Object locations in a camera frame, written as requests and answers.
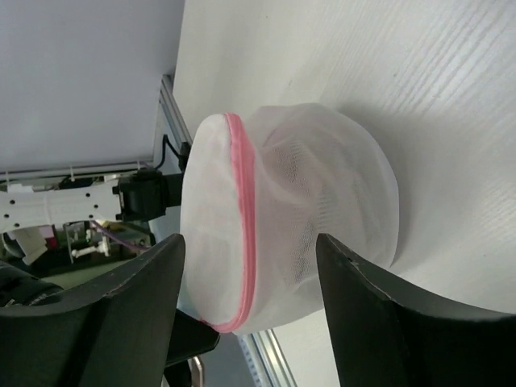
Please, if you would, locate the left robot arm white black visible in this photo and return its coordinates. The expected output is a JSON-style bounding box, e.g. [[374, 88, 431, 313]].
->
[[1, 143, 219, 366]]

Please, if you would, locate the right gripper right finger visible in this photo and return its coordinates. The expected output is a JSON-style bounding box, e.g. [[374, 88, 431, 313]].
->
[[316, 234, 515, 386]]

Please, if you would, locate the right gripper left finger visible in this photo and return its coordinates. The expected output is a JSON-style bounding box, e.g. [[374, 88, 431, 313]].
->
[[1, 234, 185, 386]]

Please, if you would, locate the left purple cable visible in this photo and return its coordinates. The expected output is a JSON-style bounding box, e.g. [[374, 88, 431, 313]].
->
[[90, 219, 152, 249]]

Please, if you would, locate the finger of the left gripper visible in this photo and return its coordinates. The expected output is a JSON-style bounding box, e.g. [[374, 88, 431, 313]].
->
[[165, 310, 220, 368]]

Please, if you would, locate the aluminium front rail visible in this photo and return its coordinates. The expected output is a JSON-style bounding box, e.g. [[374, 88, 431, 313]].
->
[[237, 330, 297, 387]]

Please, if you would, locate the left aluminium frame post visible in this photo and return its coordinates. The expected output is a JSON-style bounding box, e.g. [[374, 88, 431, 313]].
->
[[153, 74, 193, 166]]

